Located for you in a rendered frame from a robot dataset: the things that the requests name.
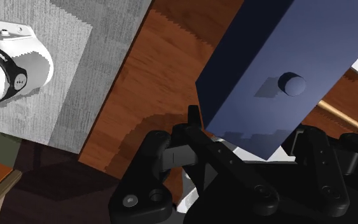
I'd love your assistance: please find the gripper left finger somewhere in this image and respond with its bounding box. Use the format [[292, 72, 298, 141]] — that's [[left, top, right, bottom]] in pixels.
[[108, 104, 280, 224]]

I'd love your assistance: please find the blue cabinet with round knob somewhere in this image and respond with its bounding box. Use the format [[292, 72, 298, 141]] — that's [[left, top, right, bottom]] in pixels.
[[195, 0, 358, 162]]

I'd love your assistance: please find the grey robot stand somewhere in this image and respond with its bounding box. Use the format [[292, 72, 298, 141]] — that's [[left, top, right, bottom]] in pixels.
[[0, 0, 153, 155]]

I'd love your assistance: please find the brass coloured rod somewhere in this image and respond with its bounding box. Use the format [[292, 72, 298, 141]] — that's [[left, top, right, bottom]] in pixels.
[[316, 99, 358, 141]]

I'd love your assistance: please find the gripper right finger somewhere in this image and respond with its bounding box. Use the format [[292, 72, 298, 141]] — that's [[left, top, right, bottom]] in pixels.
[[282, 124, 358, 218]]

